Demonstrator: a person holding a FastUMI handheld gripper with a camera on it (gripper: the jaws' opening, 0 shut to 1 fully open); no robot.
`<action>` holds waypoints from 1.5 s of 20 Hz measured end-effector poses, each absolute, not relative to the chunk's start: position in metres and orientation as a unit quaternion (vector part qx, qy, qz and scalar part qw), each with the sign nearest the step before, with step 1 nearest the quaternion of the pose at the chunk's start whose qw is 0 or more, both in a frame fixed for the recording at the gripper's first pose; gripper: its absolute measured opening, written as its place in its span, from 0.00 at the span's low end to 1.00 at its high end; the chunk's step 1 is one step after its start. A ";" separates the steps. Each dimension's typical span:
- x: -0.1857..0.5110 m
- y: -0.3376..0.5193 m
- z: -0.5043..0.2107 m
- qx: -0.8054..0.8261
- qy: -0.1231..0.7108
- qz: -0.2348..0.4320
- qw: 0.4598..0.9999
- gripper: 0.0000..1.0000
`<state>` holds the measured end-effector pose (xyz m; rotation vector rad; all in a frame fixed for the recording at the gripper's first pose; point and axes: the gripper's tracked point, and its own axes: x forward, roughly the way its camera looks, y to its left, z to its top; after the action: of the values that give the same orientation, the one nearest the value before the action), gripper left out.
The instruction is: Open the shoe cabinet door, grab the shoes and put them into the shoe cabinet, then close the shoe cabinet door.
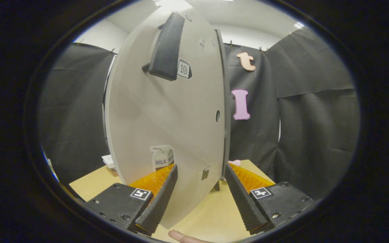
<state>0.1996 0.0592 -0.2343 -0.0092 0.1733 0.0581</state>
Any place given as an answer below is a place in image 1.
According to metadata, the black backdrop cloth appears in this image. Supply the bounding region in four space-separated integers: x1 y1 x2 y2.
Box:
37 29 360 200

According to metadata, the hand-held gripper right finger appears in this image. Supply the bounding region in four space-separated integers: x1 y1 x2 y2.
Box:
225 164 315 235

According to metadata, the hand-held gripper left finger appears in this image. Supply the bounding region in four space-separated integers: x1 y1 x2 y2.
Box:
86 164 178 236

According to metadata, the black door handle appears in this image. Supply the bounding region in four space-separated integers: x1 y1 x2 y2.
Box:
142 12 185 81

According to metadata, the large ceiling light panel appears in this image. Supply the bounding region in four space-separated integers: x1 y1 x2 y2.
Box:
154 0 193 10

